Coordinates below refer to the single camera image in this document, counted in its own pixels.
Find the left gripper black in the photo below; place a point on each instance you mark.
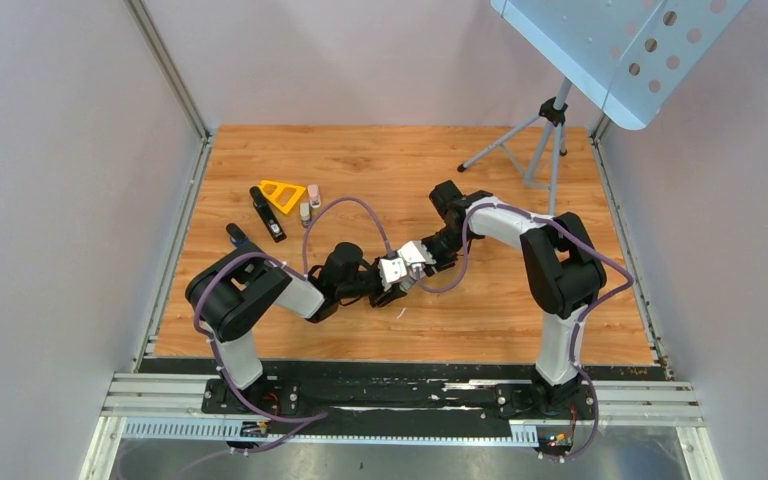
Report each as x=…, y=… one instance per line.
x=383, y=297

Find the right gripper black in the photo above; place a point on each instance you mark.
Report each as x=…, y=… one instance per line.
x=430, y=270

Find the grey white stapler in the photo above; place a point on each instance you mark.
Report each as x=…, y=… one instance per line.
x=305, y=214

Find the pink stapler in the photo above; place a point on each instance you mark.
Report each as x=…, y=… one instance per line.
x=314, y=196

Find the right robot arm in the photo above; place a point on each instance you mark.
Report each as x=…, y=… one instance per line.
x=563, y=273

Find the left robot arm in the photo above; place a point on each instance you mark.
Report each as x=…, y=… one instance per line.
x=233, y=294

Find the yellow plastic triangle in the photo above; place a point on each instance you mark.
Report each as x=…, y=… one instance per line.
x=283, y=196

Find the light blue music stand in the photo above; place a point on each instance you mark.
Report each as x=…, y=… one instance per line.
x=626, y=57

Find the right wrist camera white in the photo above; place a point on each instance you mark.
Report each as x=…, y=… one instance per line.
x=415, y=256

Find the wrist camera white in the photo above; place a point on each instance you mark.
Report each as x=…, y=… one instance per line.
x=391, y=271
x=415, y=256

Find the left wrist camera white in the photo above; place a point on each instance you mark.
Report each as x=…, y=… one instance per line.
x=391, y=271

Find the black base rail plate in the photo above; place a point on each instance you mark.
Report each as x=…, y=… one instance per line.
x=373, y=399

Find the aluminium frame post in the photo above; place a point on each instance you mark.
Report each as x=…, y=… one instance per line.
x=150, y=32

